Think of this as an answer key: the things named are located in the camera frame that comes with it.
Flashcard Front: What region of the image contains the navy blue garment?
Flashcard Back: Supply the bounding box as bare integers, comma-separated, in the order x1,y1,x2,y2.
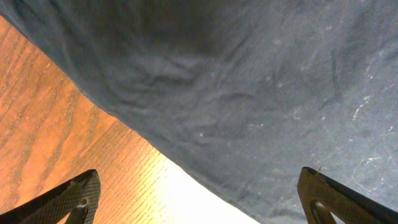
1,0,397,223

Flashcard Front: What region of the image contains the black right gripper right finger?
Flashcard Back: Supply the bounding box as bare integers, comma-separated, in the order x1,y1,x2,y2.
297,167,397,224

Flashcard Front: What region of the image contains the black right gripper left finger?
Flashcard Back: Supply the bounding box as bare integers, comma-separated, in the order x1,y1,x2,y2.
1,169,101,224

